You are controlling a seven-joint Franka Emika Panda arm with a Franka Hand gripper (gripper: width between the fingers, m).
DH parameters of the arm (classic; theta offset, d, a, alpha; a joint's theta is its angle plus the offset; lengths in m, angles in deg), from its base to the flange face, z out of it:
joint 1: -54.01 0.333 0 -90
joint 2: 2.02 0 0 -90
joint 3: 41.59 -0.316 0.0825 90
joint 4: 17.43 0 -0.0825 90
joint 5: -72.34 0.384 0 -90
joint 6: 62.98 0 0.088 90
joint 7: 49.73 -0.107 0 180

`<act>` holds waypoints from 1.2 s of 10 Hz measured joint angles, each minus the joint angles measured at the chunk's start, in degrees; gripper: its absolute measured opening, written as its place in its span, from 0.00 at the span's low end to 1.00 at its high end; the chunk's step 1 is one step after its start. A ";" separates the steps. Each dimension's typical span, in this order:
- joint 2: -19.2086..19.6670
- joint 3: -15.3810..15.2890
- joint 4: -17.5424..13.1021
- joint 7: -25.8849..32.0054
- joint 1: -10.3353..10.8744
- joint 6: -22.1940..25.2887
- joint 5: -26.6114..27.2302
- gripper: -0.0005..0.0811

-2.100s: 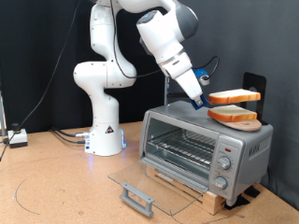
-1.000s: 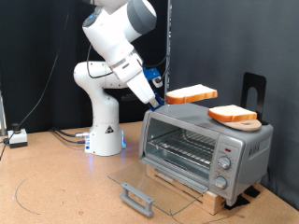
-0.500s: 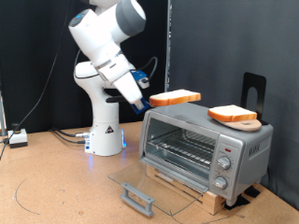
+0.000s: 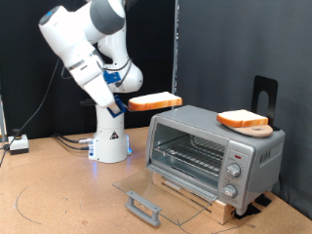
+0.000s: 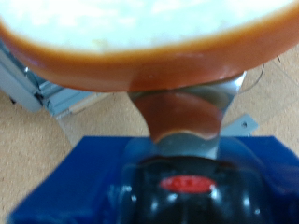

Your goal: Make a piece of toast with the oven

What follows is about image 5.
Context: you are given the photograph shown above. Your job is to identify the metal spatula with blue block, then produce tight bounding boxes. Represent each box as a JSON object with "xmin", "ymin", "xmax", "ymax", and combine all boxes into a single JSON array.
[{"xmin": 7, "ymin": 70, "xmax": 299, "ymax": 224}]

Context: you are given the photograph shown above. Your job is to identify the grey metal dish rack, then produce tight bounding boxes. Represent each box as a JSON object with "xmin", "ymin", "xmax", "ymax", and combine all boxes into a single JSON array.
[{"xmin": 0, "ymin": 38, "xmax": 260, "ymax": 139}]

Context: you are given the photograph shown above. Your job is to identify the white bread slice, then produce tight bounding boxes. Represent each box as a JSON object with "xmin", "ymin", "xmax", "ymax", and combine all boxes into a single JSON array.
[{"xmin": 0, "ymin": 0, "xmax": 299, "ymax": 93}]

